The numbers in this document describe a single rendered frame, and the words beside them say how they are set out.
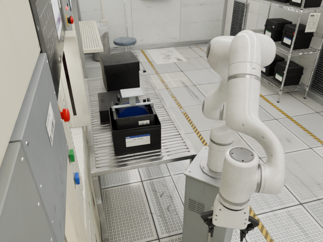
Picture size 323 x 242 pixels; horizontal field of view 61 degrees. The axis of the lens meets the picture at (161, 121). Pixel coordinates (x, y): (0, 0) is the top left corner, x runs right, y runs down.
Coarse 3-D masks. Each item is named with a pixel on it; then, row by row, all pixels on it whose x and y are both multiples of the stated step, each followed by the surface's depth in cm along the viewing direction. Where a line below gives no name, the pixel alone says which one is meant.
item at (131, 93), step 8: (136, 88) 157; (128, 96) 148; (136, 96) 149; (112, 104) 161; (128, 104) 156; (136, 104) 156; (144, 104) 157; (152, 104) 158; (152, 112) 154; (120, 120) 148; (128, 120) 149; (136, 120) 151; (144, 120) 152; (152, 120) 153; (120, 128) 151; (128, 128) 152
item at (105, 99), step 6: (102, 96) 198; (108, 96) 198; (114, 96) 198; (120, 96) 198; (102, 102) 190; (108, 102) 190; (114, 102) 189; (120, 102) 189; (102, 108) 183; (108, 108) 183; (102, 114) 181; (108, 114) 182; (102, 120) 184; (108, 120) 185
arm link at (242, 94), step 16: (240, 80) 72; (256, 80) 73; (240, 96) 71; (256, 96) 72; (240, 112) 71; (256, 112) 71; (240, 128) 72; (256, 128) 70; (272, 144) 68; (272, 160) 68; (272, 176) 67; (272, 192) 68
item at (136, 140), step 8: (112, 112) 171; (112, 120) 174; (112, 128) 177; (136, 128) 149; (144, 128) 150; (152, 128) 152; (160, 128) 153; (112, 136) 149; (120, 136) 149; (128, 136) 151; (136, 136) 152; (144, 136) 153; (152, 136) 155; (160, 136) 156; (120, 144) 152; (128, 144) 153; (136, 144) 155; (144, 144) 156; (152, 144) 157; (160, 144) 159; (120, 152) 155; (128, 152) 156; (136, 152) 158
